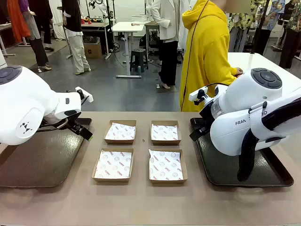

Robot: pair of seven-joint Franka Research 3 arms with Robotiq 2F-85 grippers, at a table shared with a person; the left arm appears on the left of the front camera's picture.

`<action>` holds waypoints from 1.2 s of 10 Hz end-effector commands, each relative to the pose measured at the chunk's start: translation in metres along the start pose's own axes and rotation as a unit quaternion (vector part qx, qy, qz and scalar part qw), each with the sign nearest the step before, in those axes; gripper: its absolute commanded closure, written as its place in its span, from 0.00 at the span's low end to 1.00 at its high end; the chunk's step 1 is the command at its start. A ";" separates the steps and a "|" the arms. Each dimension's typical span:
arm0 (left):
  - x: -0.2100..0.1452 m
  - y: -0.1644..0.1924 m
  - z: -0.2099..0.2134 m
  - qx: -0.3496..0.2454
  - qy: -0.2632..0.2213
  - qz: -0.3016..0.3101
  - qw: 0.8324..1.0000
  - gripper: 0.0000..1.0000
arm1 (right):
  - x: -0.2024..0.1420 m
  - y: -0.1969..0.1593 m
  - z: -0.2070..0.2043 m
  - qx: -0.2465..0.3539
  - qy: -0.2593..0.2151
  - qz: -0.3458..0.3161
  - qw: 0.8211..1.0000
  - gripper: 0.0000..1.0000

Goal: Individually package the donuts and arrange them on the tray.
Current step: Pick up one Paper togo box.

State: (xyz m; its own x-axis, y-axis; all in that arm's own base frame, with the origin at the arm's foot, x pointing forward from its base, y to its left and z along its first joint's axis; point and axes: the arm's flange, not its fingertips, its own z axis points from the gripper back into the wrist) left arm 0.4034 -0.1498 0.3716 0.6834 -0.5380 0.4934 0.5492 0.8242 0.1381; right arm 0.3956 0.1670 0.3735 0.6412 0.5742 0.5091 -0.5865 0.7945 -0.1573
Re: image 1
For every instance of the background table with toys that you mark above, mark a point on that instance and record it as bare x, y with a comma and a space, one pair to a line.
94, 24

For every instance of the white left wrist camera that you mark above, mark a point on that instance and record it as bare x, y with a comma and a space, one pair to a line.
85, 95

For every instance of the white cylindrical floor unit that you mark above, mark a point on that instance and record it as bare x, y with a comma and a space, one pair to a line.
2, 60

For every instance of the yellow floral shirt figure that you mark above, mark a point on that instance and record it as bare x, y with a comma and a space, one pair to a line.
242, 21

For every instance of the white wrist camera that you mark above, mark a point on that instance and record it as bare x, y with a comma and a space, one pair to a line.
85, 95
196, 94

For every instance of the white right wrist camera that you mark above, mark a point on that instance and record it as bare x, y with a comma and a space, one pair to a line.
196, 94

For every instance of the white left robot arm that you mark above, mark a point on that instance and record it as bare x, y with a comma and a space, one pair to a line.
26, 103

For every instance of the person's right forearm yellow sleeve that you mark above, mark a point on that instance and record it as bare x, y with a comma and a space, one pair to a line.
229, 74

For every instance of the black pole stand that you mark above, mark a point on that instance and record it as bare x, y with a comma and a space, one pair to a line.
258, 28

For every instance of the white side table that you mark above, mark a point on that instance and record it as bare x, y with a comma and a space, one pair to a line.
263, 63

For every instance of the black plastic stool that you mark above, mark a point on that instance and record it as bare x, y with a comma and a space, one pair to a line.
138, 58

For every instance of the brown plastic serving tray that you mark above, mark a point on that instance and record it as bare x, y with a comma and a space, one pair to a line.
42, 162

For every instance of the brown cardboard carton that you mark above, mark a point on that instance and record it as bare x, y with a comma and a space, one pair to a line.
92, 50

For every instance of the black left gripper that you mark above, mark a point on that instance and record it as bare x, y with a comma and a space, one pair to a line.
74, 123

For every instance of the person's right hand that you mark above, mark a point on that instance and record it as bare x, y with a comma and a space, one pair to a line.
239, 71

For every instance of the figure in white coat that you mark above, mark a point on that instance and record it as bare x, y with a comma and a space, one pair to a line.
165, 23

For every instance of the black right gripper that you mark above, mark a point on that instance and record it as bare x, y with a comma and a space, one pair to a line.
207, 117

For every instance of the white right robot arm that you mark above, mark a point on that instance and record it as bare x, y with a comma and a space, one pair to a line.
240, 101

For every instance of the figure black top beige trousers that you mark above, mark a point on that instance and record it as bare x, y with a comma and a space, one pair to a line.
75, 35

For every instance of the figure in dark trousers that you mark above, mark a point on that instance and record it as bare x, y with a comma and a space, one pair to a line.
290, 42

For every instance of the person in yellow hoodie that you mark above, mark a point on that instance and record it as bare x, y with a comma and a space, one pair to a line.
207, 54

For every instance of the figure in orange and grey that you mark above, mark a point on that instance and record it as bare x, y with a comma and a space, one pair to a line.
33, 30

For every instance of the black plastic serving tray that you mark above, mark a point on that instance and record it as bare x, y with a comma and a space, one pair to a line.
218, 164

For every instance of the white standing desk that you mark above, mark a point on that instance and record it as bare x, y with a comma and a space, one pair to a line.
128, 27

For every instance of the kraft cardboard food box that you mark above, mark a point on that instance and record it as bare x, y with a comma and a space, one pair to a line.
164, 142
184, 164
108, 141
110, 179

